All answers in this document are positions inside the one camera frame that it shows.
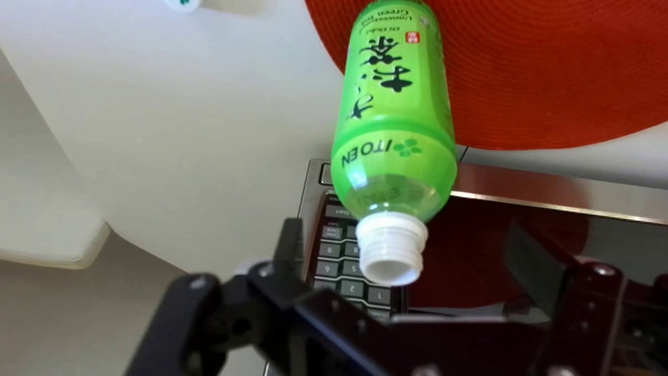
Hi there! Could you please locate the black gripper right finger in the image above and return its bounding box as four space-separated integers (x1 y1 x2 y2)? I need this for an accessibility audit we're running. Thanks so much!
506 222 668 376

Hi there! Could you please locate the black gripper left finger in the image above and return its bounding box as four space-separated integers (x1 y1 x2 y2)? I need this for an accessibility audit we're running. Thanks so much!
123 217 329 376

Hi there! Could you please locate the green tea bottle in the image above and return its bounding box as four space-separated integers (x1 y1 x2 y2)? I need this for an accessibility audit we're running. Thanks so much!
329 0 460 289

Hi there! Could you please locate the stainless steel microwave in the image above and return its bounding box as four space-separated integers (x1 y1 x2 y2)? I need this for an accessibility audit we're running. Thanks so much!
294 157 668 330

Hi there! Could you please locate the large red round placemat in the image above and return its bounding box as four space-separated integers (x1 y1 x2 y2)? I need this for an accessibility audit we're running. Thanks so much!
303 0 668 153

